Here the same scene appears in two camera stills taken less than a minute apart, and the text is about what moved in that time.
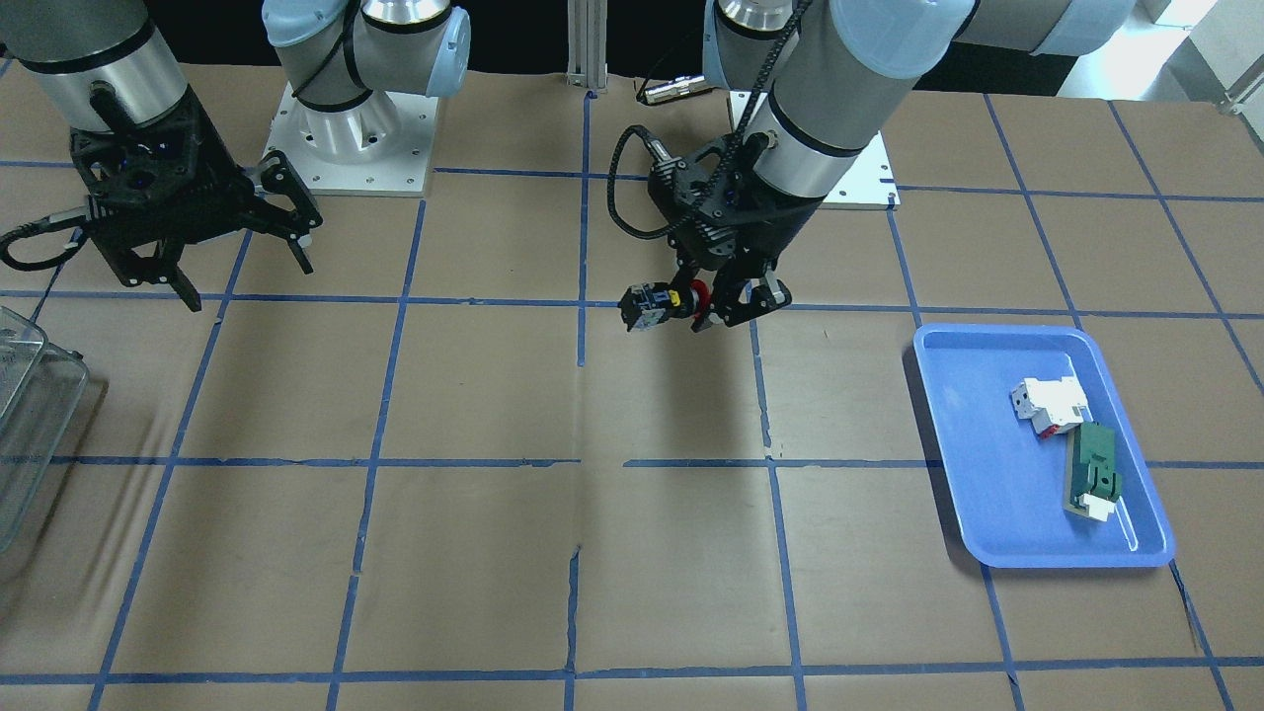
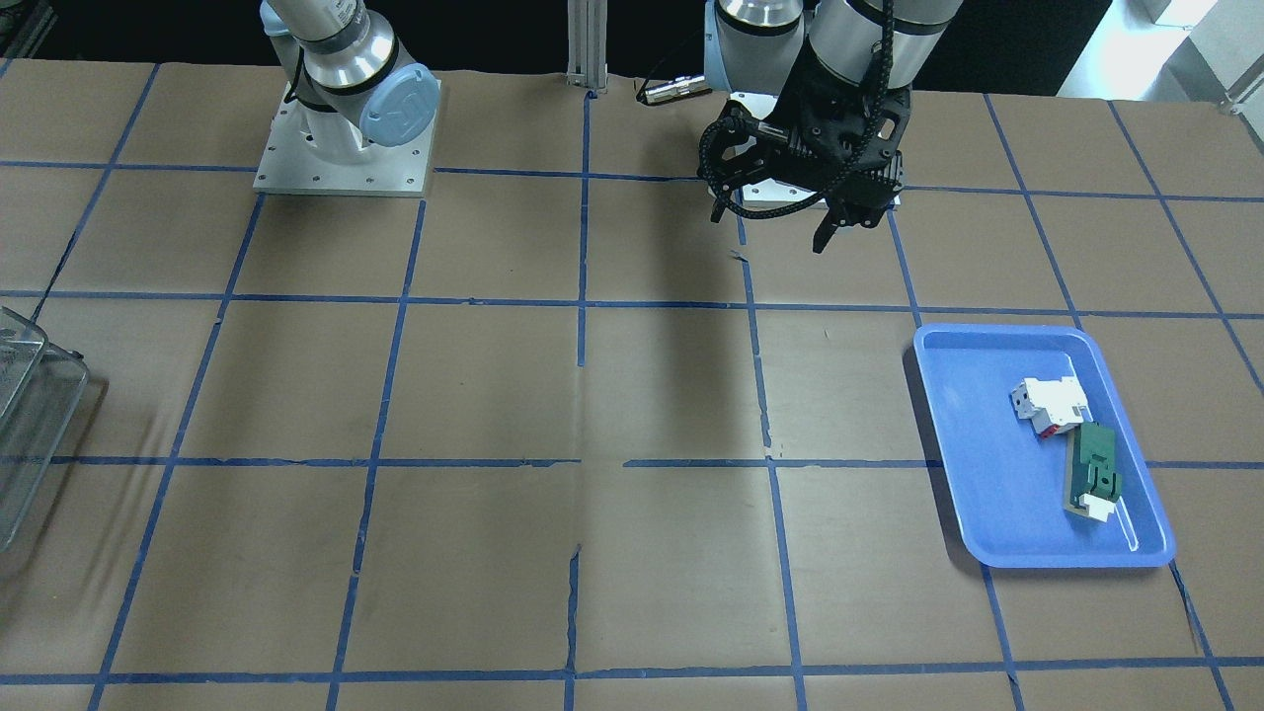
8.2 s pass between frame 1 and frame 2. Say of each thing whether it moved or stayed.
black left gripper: moved
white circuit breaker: stayed
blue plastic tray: stayed
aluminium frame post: stayed
